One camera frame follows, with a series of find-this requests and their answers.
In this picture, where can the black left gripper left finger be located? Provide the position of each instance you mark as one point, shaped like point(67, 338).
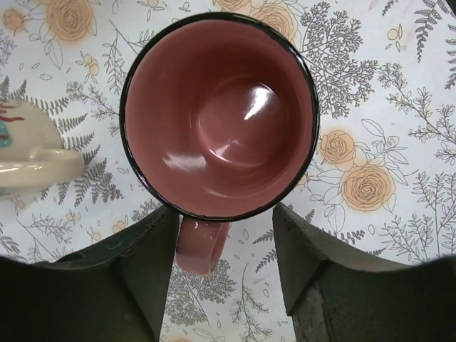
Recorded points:
point(114, 290)

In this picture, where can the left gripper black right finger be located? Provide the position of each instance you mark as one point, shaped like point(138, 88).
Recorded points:
point(336, 292)

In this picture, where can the cream floral mug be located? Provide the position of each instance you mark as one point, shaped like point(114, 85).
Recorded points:
point(32, 154)

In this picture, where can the pink floral mug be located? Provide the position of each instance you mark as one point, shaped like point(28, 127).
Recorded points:
point(219, 120)

